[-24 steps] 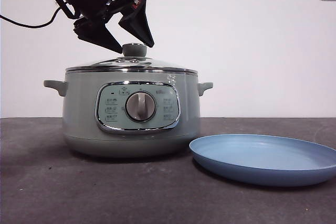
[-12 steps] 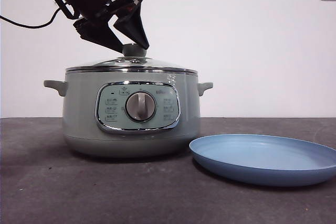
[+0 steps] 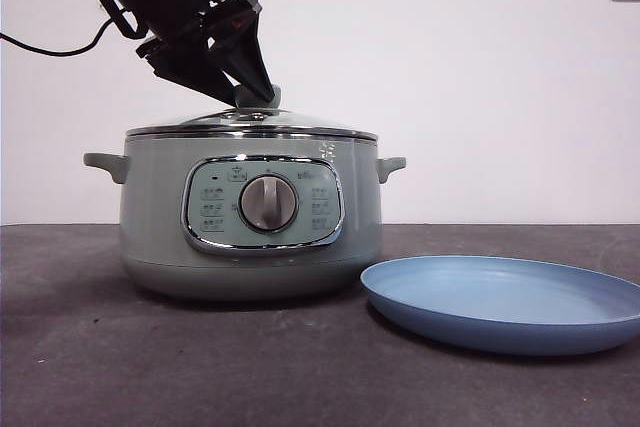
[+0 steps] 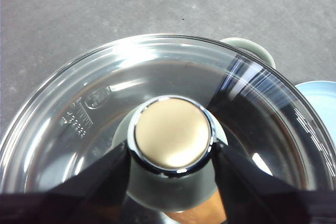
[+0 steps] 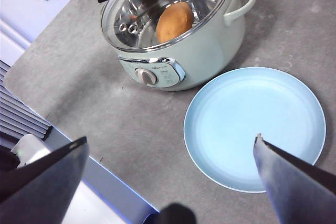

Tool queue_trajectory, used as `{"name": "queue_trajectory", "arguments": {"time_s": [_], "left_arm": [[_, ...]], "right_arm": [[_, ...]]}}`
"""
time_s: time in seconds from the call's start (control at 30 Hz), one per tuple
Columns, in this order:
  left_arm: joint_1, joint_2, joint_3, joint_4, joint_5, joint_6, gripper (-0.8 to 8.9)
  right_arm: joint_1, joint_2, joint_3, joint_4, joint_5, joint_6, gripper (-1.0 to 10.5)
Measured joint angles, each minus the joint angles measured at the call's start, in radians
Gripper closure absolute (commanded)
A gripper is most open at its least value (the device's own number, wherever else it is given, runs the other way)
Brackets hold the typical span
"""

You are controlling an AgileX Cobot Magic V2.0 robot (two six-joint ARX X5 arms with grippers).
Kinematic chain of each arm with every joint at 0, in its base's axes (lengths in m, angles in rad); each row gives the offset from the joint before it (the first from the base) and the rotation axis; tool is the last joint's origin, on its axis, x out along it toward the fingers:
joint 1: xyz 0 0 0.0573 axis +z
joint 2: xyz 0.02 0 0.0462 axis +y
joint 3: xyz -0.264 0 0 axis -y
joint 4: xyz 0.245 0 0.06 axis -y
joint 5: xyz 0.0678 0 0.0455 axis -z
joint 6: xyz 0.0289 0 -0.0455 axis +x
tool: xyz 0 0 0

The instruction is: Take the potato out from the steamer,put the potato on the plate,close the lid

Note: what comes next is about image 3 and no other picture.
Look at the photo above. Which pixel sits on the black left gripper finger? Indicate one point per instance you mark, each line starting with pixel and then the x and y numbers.
pixel 185 64
pixel 247 47

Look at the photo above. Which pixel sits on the glass lid with green knob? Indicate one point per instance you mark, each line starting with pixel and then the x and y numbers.
pixel 300 124

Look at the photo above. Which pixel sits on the pale green electric steamer pot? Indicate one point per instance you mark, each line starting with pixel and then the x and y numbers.
pixel 150 222

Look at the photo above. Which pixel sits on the blue round plate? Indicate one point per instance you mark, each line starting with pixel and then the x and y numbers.
pixel 500 297

